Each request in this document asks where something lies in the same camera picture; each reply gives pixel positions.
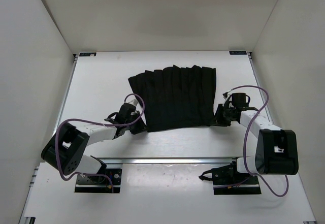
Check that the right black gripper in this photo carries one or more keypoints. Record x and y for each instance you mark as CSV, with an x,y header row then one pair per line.
x,y
218,121

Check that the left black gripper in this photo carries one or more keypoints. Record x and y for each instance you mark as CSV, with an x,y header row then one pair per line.
x,y
141,127

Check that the black pleated skirt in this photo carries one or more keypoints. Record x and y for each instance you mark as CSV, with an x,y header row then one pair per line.
x,y
176,97

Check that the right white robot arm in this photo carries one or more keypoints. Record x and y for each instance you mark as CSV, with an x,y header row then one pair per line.
x,y
276,150

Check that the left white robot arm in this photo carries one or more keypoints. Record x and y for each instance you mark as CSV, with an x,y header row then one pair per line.
x,y
65,150

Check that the right table label sticker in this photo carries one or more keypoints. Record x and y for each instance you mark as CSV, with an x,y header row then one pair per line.
x,y
237,52

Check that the table label sticker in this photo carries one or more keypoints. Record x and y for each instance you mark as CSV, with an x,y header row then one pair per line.
x,y
87,54
237,52

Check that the left table label sticker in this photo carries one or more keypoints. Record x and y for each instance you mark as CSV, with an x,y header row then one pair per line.
x,y
87,54

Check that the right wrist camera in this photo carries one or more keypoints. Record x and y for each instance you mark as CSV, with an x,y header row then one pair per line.
x,y
227,96

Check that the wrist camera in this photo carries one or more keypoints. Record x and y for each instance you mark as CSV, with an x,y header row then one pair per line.
x,y
133,102
227,96

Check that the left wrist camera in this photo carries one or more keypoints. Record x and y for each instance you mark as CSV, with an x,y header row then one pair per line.
x,y
133,102

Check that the aluminium rail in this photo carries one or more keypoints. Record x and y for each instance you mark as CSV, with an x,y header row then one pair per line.
x,y
169,160

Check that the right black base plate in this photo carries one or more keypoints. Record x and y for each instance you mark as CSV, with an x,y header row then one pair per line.
x,y
228,181

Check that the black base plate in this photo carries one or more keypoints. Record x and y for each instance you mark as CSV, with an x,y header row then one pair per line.
x,y
101,185
228,181

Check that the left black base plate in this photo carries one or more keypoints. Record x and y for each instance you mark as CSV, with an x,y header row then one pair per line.
x,y
101,185

